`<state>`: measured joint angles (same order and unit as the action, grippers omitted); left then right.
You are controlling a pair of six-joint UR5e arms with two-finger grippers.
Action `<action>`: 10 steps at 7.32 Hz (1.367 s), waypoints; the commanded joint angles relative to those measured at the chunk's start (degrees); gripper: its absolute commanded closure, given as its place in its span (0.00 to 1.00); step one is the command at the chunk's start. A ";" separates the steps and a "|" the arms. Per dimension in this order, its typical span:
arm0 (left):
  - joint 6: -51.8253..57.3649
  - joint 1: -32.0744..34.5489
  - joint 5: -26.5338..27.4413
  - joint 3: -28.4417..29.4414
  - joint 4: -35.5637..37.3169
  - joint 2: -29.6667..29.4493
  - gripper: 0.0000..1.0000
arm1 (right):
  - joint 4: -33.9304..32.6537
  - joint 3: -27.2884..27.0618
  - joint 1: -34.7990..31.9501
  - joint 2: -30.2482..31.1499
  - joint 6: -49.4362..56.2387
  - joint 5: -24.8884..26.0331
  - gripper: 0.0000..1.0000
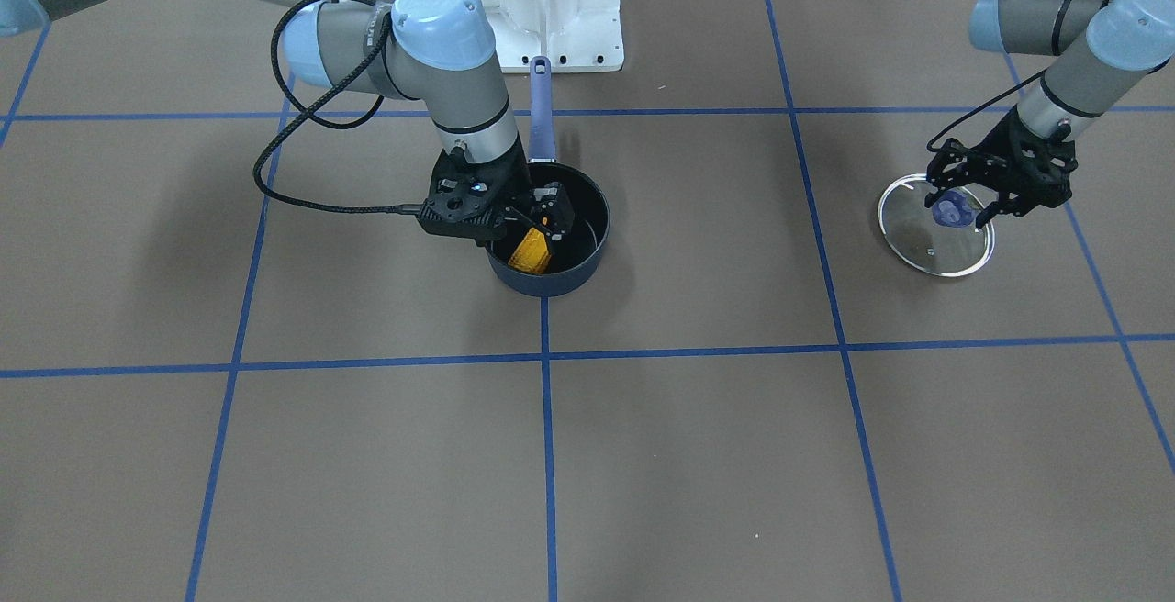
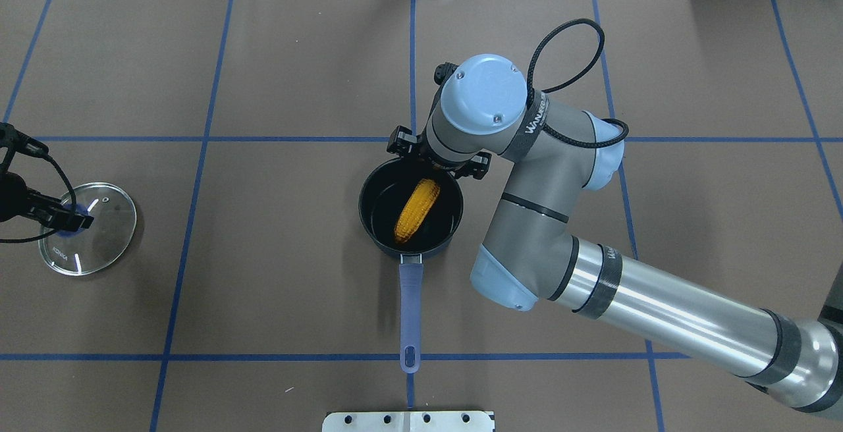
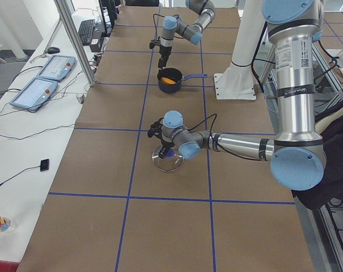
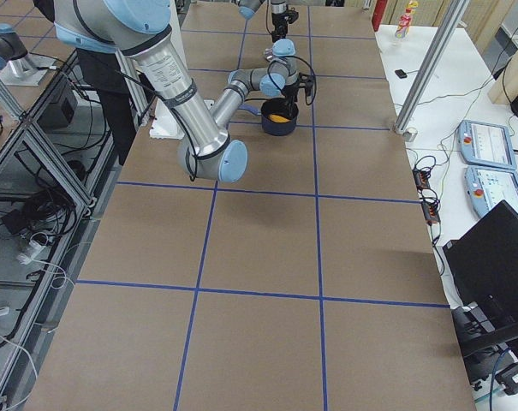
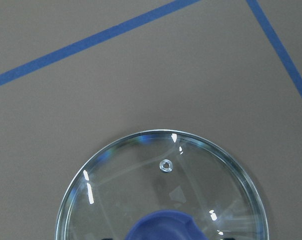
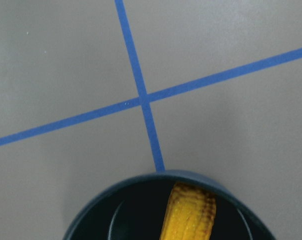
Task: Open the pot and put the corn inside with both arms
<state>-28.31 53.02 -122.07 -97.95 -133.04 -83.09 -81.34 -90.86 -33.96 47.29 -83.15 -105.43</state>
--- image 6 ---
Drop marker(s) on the yellow corn cob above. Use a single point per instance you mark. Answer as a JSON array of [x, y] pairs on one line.
[[190, 213]]

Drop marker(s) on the dark blue saucepan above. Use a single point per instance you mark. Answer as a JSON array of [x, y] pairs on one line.
[[135, 209]]

